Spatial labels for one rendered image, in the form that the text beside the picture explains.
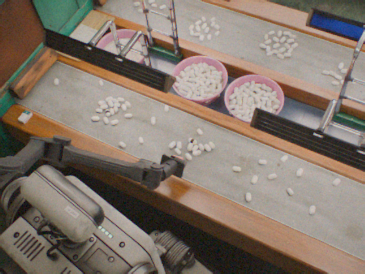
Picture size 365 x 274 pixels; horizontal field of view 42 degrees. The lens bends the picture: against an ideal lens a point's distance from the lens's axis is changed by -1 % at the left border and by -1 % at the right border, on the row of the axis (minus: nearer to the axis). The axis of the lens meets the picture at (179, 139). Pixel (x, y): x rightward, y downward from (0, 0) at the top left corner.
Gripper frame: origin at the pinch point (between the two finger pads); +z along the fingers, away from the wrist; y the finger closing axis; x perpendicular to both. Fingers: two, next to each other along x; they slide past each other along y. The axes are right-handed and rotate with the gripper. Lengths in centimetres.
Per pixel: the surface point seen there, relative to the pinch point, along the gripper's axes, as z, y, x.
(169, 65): 49, 37, -22
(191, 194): -3.9, -9.5, 10.4
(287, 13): 81, -5, -61
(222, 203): -2.4, -22.6, 9.1
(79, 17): 40, 90, -31
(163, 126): 16.7, 18.3, -3.6
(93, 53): -6, 47, -30
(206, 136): 19.7, -1.4, -6.1
